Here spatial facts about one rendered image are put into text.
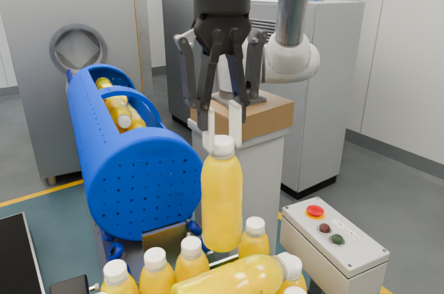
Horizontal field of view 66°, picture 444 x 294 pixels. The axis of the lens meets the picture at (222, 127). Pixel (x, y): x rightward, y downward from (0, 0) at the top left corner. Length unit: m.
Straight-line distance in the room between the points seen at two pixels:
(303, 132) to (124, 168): 1.84
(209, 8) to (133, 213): 0.56
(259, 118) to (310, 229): 0.68
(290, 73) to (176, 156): 0.67
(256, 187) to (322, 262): 0.83
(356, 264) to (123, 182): 0.51
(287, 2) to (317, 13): 1.16
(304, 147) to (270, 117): 1.21
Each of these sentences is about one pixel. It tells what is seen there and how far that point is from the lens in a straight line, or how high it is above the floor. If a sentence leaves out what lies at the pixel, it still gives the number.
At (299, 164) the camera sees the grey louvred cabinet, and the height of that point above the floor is 0.32.
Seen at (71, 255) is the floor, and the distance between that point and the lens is 2.45.
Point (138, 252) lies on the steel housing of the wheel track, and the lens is 0.94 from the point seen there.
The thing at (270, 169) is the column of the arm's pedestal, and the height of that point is 0.81.
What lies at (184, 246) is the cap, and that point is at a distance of 0.68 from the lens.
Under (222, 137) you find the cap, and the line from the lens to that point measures 0.53.
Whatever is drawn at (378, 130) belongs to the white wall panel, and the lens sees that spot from 3.65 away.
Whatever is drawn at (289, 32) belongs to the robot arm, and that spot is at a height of 1.40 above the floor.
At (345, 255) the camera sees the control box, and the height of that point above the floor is 1.10.
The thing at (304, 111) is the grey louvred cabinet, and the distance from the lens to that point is 2.43.
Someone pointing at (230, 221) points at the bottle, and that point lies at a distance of 0.57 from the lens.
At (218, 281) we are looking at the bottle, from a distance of 0.53.
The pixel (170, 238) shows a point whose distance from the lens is 0.81.
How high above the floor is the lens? 1.55
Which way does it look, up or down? 23 degrees down
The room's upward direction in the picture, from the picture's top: straight up
